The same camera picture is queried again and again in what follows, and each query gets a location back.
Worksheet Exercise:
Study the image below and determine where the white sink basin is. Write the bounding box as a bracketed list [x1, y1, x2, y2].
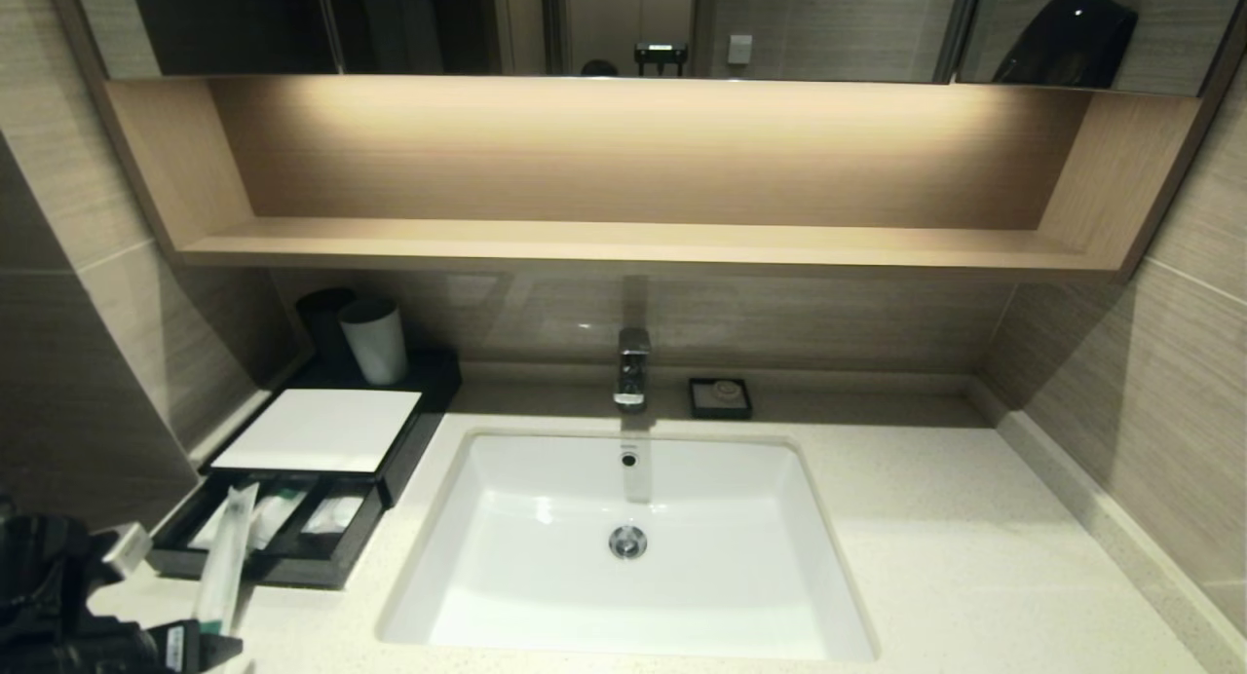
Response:
[380, 429, 878, 663]

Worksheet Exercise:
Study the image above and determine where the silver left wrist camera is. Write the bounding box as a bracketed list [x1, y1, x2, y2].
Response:
[101, 522, 155, 580]

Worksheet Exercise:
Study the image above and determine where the black soap dish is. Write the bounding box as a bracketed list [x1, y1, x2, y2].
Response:
[688, 378, 753, 422]

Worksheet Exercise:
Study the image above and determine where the glossy black dome object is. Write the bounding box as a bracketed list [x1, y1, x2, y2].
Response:
[992, 0, 1139, 89]

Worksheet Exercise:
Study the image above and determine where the long white wrapped packet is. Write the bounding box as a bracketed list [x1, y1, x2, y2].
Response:
[187, 504, 227, 552]

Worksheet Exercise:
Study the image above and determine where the small white wrapped packet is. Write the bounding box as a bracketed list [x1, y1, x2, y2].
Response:
[302, 496, 367, 540]

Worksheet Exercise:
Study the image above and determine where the black cylindrical cup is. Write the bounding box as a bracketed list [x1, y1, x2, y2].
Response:
[295, 287, 357, 371]

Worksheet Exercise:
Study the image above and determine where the mirror cabinet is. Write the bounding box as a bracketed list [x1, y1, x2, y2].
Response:
[49, 0, 1247, 96]

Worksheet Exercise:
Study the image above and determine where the small clear toiletry packet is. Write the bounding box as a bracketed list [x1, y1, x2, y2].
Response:
[193, 481, 261, 638]
[249, 489, 317, 552]

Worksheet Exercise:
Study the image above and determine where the black amenity box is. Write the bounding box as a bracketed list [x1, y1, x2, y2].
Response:
[200, 351, 465, 509]

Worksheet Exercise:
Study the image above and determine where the light wooden wall shelf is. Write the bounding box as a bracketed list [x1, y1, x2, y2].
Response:
[105, 75, 1201, 283]

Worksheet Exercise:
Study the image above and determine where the chrome faucet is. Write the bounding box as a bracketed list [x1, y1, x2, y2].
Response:
[613, 327, 653, 410]

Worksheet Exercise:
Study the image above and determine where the grey plastic cup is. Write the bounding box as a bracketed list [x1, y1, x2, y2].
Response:
[337, 297, 409, 387]

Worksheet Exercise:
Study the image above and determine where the black amenity box drawer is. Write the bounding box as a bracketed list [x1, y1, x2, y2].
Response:
[146, 469, 387, 591]

